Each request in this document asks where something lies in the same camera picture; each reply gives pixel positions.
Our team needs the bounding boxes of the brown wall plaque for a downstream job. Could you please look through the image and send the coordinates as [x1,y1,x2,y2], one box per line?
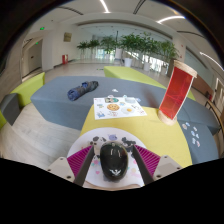
[63,32,73,43]

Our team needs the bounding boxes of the lime green upholstered bench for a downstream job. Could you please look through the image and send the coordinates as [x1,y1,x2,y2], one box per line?
[103,65,197,102]

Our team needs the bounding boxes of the ceiling strip lights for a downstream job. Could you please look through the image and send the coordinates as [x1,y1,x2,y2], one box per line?
[98,0,224,73]

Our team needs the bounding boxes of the large grey upholstered bench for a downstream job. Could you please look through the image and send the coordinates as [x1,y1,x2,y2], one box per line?
[30,75,221,165]

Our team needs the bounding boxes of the dark blue bundled cloth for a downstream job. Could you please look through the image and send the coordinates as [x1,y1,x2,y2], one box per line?
[66,80,100,102]

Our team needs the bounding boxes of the lime green sofa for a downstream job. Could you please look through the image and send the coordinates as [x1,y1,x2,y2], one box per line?
[0,71,46,129]

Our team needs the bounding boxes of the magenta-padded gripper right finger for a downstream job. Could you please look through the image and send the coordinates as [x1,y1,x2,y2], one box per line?
[131,144,184,186]

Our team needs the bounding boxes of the group of small stickers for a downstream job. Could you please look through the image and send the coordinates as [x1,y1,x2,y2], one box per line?
[181,121,202,148]

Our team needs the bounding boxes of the round white printed mouse pad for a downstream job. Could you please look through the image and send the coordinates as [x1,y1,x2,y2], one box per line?
[66,127,148,191]

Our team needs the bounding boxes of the row of potted plants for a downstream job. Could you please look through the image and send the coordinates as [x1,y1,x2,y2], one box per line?
[76,32,181,76]

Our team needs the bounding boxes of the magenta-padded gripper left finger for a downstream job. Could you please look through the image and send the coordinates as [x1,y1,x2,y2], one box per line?
[46,145,96,187]

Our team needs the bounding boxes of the black computer mouse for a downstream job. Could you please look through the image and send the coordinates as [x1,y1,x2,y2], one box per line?
[99,140,130,183]

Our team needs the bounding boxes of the wooden chair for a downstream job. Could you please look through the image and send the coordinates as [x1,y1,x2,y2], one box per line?
[204,99,224,138]

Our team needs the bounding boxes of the white sticker sheet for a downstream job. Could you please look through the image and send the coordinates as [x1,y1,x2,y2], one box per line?
[92,95,148,121]

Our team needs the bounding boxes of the dark grey ottoman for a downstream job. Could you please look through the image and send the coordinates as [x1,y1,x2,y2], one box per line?
[0,92,21,127]

